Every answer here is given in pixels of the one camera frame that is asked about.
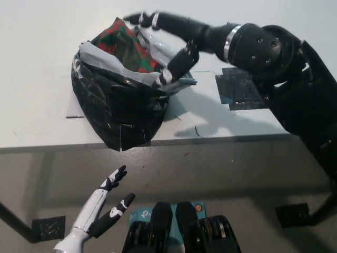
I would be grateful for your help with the black plastic bag grey lining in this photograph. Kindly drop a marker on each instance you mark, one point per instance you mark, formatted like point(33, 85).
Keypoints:
point(118, 110)

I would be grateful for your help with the red green patterned cloth bundle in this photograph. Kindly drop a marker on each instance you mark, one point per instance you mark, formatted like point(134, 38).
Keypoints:
point(123, 47)

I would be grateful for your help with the robot left black body block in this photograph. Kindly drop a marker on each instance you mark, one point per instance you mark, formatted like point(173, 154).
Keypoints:
point(160, 224)

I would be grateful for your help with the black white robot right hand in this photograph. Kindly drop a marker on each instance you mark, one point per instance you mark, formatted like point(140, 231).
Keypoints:
point(200, 34)

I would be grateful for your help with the black tape patch on table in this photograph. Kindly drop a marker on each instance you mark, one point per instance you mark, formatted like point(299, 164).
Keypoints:
point(237, 87)

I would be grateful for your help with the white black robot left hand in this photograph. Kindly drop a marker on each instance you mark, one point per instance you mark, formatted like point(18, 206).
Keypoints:
point(92, 210)

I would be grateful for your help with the teal router box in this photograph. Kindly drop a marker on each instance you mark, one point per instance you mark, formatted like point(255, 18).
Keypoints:
point(139, 216)

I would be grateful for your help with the pale grey tape patch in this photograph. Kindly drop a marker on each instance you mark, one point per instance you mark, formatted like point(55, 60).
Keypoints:
point(75, 110)

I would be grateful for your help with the black table leg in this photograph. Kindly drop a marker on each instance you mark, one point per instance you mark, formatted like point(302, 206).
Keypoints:
point(323, 210)
point(15, 224)

